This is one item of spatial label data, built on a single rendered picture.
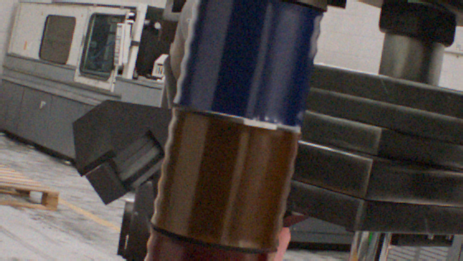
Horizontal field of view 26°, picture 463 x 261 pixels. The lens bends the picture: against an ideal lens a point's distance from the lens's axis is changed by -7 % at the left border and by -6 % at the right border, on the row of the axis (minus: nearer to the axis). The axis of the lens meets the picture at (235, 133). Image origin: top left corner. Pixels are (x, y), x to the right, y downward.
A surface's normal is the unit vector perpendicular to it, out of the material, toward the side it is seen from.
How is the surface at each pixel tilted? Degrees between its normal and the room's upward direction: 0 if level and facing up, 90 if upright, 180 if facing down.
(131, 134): 60
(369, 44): 90
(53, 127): 90
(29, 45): 90
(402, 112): 90
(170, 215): 104
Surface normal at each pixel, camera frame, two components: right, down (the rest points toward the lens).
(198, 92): -0.64, 0.16
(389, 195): 0.63, 0.16
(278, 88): 0.41, 0.37
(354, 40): -0.79, -0.11
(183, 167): -0.54, -0.31
